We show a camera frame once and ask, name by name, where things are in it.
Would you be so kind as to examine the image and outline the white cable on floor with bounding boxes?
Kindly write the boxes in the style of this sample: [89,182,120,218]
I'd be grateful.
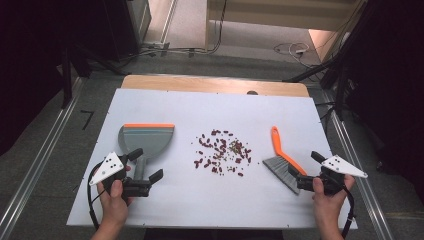
[273,41,313,61]

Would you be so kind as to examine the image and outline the black curtain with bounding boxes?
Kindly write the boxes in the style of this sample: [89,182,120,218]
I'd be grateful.
[0,0,141,158]
[343,0,424,188]

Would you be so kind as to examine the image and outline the light wooden furniture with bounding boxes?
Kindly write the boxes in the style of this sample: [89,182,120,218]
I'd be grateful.
[204,0,368,53]

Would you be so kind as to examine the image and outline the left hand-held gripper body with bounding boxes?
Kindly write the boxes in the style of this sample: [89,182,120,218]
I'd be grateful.
[89,151,153,198]

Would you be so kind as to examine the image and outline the wooden table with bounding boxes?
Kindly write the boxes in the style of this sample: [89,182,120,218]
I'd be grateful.
[120,74,311,99]

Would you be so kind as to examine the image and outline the person's left hand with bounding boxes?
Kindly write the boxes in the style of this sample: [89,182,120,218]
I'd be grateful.
[96,165,135,224]

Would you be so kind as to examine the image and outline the grey dustpan with orange edge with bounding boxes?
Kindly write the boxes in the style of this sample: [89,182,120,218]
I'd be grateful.
[117,123,176,183]

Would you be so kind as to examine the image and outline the red kidney beans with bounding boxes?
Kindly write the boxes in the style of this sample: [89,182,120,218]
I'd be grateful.
[191,129,253,178]

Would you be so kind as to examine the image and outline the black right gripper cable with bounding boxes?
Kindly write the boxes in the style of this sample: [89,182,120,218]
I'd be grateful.
[339,184,356,240]

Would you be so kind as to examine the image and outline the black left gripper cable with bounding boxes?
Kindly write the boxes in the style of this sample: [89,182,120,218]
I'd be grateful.
[86,162,105,232]

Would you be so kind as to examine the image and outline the orange brush with grey bristles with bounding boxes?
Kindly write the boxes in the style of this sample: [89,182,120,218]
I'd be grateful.
[261,125,309,196]

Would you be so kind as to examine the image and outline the person's right hand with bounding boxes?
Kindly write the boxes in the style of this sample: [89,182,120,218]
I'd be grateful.
[311,175,356,218]

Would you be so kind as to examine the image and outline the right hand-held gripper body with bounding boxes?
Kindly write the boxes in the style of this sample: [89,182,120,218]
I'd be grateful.
[296,154,369,196]

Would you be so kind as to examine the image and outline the aluminium floor rail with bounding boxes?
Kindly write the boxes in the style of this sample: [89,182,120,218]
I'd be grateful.
[0,76,86,240]
[319,89,396,240]

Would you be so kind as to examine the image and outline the black cables on floor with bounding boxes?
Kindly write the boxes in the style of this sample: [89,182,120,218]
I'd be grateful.
[138,0,229,58]

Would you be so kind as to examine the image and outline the green mung beans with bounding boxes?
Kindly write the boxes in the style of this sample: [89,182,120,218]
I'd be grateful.
[213,138,249,174]

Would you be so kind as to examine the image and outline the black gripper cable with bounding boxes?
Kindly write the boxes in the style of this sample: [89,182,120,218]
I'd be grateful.
[339,184,356,240]
[86,162,105,232]

